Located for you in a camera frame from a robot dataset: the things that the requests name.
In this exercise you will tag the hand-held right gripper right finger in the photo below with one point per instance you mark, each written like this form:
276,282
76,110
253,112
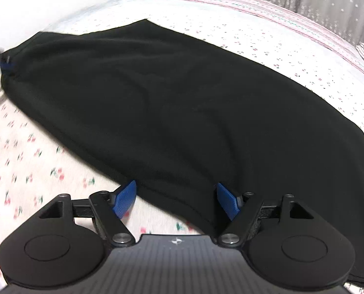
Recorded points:
228,200

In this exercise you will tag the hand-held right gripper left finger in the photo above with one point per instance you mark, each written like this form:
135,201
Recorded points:
125,200

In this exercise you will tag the black pants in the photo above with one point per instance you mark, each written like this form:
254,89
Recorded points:
176,104

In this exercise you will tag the floral print bed sheet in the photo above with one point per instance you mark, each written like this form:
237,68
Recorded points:
31,159

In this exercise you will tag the pink striped blanket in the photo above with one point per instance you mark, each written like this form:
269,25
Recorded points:
261,9

